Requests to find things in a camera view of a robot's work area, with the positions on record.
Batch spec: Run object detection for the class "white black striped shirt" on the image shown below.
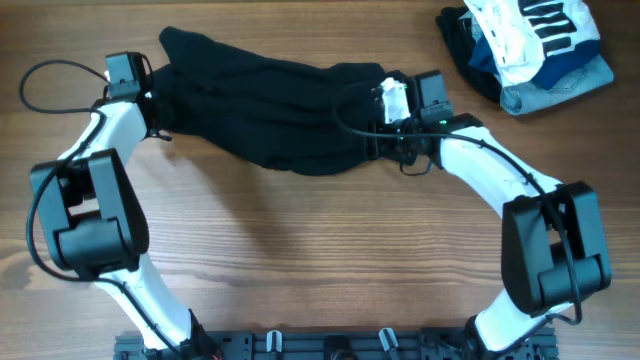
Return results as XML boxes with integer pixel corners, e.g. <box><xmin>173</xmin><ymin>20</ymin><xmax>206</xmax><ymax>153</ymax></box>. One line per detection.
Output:
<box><xmin>465</xmin><ymin>0</ymin><xmax>600</xmax><ymax>86</ymax></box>

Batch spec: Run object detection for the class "black garment in pile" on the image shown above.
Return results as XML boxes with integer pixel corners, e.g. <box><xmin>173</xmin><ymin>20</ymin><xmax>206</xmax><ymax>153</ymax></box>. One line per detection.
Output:
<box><xmin>435</xmin><ymin>7</ymin><xmax>501</xmax><ymax>104</ymax></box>

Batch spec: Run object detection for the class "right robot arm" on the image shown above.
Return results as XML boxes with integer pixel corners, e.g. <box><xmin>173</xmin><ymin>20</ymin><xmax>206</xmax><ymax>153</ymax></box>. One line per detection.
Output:
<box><xmin>370</xmin><ymin>71</ymin><xmax>612</xmax><ymax>359</ymax></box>

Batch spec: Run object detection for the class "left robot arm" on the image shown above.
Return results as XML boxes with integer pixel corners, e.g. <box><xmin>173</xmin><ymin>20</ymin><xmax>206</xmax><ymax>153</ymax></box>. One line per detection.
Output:
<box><xmin>26</xmin><ymin>52</ymin><xmax>222</xmax><ymax>359</ymax></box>

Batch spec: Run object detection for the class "blue garment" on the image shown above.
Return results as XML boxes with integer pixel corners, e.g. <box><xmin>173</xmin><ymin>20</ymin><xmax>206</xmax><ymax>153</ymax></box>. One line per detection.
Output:
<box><xmin>469</xmin><ymin>35</ymin><xmax>601</xmax><ymax>90</ymax></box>

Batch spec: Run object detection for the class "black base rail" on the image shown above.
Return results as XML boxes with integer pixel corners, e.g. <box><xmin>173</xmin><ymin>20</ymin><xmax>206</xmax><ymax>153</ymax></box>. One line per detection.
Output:
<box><xmin>113</xmin><ymin>327</ymin><xmax>560</xmax><ymax>360</ymax></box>

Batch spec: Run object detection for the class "black garment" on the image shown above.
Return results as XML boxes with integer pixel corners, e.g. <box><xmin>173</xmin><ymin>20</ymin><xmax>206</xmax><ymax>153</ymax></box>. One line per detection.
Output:
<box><xmin>435</xmin><ymin>7</ymin><xmax>501</xmax><ymax>104</ymax></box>
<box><xmin>152</xmin><ymin>27</ymin><xmax>416</xmax><ymax>176</ymax></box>

